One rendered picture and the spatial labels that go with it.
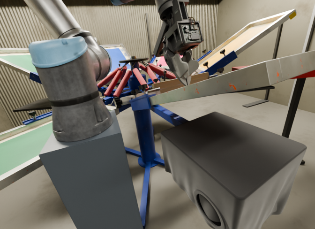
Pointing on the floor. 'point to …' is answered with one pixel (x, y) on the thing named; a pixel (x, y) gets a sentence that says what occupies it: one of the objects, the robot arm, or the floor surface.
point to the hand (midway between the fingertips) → (184, 82)
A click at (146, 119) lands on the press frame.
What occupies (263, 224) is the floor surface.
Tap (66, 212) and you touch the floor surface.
